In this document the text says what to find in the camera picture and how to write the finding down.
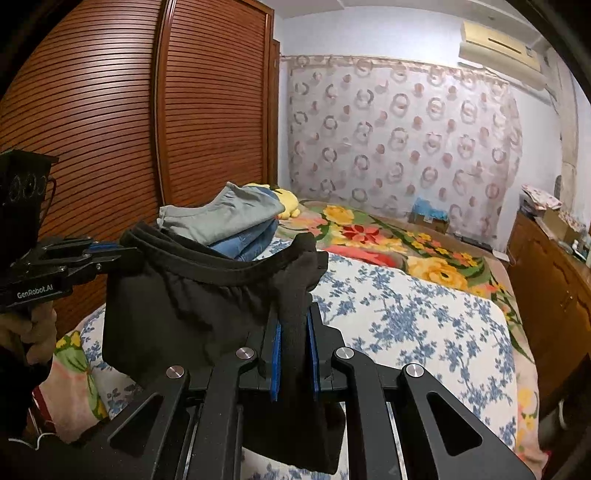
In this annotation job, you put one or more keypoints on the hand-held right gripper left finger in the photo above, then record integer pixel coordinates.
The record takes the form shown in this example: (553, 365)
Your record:
(276, 364)

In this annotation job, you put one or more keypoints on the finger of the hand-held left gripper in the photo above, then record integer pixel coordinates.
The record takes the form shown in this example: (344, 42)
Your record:
(106, 248)
(90, 267)

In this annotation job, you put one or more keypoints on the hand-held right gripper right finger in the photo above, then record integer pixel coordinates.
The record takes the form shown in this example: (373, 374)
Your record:
(310, 360)

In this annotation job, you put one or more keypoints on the black pants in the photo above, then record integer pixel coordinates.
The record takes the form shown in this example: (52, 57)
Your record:
(184, 304)

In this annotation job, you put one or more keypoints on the person's left forearm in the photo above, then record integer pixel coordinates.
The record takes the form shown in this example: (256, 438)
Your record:
(41, 415)

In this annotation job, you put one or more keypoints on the folded grey pants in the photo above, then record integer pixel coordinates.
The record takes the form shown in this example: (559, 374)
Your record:
(231, 212)

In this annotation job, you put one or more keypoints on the person's left hand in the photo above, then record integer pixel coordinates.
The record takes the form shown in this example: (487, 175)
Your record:
(39, 330)

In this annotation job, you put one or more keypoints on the white blue floral bed sheet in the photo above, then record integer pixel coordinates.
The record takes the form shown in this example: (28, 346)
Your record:
(415, 314)

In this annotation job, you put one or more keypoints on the brown slatted wardrobe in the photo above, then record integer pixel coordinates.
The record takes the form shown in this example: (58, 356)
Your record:
(115, 115)

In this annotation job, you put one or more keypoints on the pink flowered blanket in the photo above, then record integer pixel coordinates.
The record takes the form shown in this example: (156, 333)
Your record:
(369, 230)

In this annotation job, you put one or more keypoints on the yellow plush toy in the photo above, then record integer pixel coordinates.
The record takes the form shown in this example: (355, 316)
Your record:
(288, 204)

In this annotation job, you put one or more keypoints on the cardboard box with blue cloth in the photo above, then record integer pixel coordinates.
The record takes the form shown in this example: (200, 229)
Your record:
(429, 214)

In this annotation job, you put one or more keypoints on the wooden cabinet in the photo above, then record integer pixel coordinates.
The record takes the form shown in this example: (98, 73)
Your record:
(549, 295)

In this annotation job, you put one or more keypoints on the open cardboard box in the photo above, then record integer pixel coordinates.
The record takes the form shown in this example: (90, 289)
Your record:
(558, 226)

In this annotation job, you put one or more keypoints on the patterned folded cloth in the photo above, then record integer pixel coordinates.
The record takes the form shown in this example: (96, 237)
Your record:
(540, 196)

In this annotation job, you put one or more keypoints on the row of small bottles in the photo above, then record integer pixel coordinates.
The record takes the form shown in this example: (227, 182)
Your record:
(581, 251)

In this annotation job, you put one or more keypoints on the white air conditioner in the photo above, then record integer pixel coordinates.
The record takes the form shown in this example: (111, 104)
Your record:
(501, 50)

